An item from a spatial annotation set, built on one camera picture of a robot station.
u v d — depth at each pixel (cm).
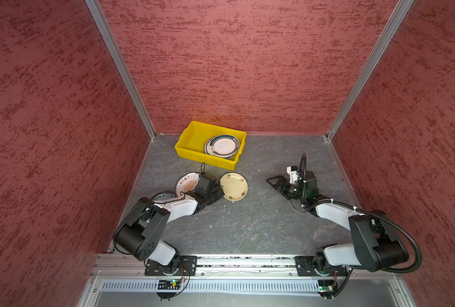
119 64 87
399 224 74
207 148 110
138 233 44
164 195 94
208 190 72
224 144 111
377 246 43
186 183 98
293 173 83
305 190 70
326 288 70
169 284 71
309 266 74
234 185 96
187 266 74
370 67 88
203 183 71
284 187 79
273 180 83
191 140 117
